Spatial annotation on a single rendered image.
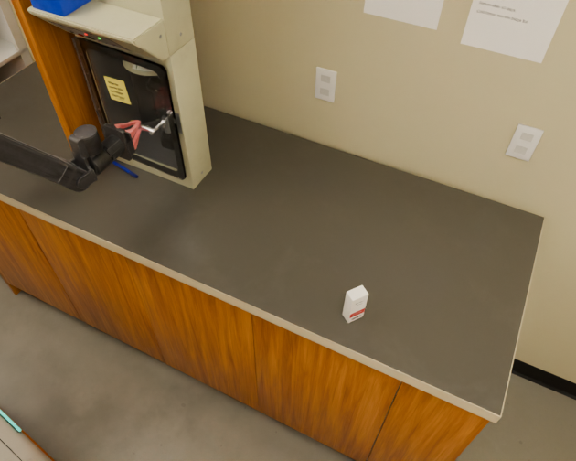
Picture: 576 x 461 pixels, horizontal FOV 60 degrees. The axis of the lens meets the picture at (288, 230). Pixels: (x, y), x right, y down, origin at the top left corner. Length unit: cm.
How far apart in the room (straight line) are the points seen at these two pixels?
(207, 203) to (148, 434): 106
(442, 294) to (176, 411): 128
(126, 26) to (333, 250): 79
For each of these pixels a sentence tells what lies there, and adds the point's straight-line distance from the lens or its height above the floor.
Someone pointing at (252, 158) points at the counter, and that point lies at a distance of 175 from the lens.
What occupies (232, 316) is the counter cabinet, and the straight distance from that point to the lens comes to 154.
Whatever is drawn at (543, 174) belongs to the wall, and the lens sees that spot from 170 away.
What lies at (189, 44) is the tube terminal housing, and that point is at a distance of 144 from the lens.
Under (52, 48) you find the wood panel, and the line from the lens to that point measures 161.
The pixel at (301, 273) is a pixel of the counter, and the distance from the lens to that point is 142.
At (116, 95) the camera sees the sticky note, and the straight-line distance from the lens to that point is 158.
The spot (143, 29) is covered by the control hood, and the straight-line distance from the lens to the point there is 129.
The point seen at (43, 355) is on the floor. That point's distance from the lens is 257.
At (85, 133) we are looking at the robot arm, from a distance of 136.
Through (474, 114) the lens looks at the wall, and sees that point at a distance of 161.
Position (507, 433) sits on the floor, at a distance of 240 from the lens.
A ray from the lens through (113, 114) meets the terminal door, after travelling 165.
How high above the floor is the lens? 209
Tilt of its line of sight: 49 degrees down
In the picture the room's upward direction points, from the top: 1 degrees clockwise
